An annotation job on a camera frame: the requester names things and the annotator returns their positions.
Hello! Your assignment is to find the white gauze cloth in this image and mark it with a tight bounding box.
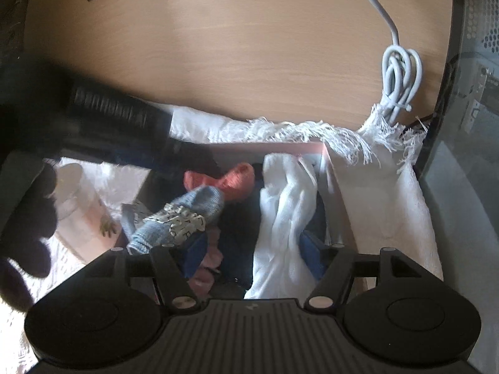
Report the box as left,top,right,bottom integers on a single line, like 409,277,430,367
244,152,332,300

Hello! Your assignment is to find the pink cardboard box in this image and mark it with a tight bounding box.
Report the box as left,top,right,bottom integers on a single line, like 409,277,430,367
51,142,369,293

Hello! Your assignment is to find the white fringed woven cloth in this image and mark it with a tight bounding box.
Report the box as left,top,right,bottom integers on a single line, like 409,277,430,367
0,103,445,374

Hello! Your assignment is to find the orange knitted sock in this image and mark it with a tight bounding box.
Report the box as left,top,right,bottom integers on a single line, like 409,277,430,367
183,162,256,203

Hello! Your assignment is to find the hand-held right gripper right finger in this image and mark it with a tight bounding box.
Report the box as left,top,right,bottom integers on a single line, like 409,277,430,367
299,231,396,314

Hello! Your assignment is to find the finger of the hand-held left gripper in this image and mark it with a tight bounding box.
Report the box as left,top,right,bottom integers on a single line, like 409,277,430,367
113,136,223,178

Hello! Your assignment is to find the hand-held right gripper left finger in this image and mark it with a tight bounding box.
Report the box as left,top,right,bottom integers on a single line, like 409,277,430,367
110,234,209,314

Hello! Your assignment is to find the navy blue cloth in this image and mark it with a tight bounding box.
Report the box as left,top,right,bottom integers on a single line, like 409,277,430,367
216,161,328,293

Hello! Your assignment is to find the black glass-sided computer case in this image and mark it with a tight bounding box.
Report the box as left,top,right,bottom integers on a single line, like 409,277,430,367
413,0,499,359

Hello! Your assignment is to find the grey-blue knitted sock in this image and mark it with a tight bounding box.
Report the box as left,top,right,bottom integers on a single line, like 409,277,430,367
125,186,226,256

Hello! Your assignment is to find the white coiled cable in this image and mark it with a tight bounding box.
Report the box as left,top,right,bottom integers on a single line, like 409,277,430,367
341,0,424,123

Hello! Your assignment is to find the pink cloth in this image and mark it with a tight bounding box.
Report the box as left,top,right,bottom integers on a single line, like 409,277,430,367
187,226,223,293

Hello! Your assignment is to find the person's left hand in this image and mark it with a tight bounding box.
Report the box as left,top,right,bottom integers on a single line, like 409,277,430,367
0,164,59,312

